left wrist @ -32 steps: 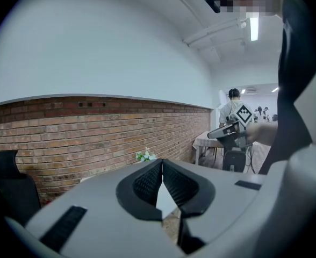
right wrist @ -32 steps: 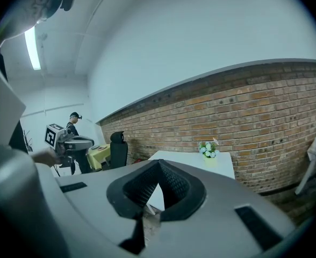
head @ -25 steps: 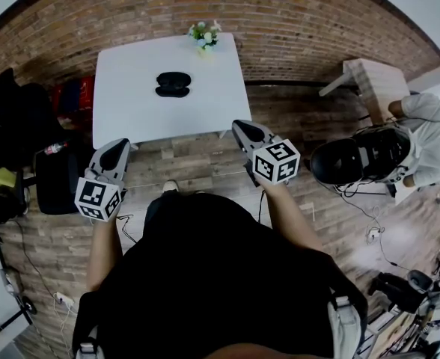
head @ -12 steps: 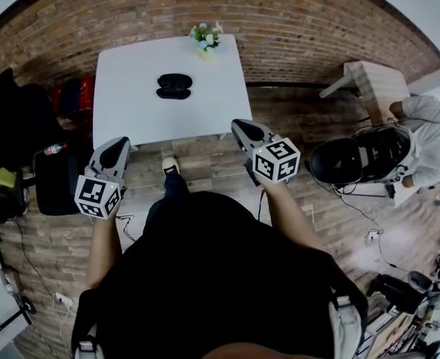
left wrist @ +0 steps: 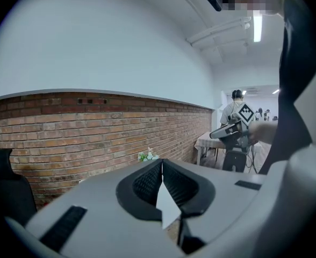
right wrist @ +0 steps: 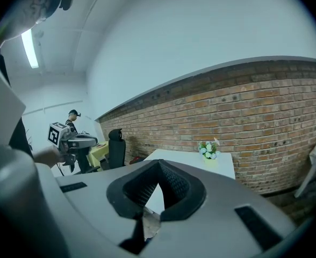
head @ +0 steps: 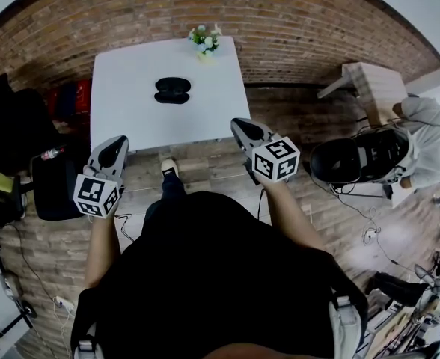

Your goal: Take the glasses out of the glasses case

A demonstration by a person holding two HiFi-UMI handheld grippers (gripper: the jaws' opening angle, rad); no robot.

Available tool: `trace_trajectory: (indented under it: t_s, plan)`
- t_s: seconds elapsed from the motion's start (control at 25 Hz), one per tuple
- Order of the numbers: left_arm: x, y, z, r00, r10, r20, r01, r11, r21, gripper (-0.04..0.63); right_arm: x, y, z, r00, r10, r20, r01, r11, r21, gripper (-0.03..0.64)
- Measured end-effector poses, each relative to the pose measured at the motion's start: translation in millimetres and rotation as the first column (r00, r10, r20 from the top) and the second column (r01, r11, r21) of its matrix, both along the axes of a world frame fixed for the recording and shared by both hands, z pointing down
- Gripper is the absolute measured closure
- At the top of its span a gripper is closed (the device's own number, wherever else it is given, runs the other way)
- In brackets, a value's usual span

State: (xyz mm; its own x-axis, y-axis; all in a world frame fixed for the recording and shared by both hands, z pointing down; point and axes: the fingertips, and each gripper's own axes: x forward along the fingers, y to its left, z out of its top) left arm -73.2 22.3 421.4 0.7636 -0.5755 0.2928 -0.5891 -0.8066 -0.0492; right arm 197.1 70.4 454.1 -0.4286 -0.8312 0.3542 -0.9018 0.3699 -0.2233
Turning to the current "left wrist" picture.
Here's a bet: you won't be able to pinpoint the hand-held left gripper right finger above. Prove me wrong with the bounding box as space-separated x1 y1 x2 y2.
162 159 266 255

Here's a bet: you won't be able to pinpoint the beige wooden table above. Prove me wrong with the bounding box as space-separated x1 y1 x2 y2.
194 131 263 167

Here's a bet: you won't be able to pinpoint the person's black shirt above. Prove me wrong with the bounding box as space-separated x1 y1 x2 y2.
258 0 316 175

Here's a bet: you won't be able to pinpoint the long ceiling light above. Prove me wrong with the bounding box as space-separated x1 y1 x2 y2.
253 9 263 43

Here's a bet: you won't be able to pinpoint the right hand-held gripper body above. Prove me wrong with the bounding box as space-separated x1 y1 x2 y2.
221 103 255 153

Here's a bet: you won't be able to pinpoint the white table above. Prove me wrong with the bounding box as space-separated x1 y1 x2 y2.
156 183 182 230

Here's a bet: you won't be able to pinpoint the potted artificial flowers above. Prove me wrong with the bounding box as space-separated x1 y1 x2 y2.
137 146 160 163

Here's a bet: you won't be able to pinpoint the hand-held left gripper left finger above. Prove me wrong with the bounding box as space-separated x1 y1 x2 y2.
26 159 180 258

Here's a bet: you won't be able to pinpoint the black office chair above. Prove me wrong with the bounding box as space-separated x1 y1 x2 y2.
0 148 38 221

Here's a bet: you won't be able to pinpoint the person's right forearm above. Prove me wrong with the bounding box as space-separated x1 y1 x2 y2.
248 121 278 145

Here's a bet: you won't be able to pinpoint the white ceiling pipe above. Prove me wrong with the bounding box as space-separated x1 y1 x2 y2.
186 17 253 48

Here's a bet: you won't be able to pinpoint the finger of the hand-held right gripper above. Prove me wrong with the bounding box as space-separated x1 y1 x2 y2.
209 119 242 140

